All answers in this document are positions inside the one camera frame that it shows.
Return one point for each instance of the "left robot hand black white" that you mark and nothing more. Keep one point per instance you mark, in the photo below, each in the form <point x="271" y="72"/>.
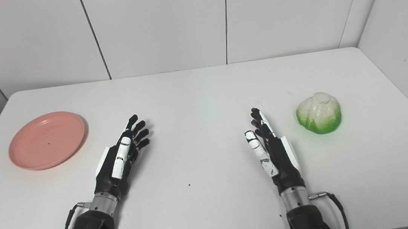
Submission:
<point x="112" y="177"/>

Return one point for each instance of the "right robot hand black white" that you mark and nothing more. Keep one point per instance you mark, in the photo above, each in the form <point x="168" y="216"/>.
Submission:
<point x="282" y="159"/>

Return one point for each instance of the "green white toy cabbage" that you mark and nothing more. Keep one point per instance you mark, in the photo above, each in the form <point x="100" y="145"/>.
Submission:
<point x="319" y="115"/>

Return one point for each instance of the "pink round plate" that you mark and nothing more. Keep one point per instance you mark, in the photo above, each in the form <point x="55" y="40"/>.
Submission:
<point x="45" y="140"/>

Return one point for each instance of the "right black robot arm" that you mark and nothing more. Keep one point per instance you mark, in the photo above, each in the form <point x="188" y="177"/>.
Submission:
<point x="308" y="219"/>

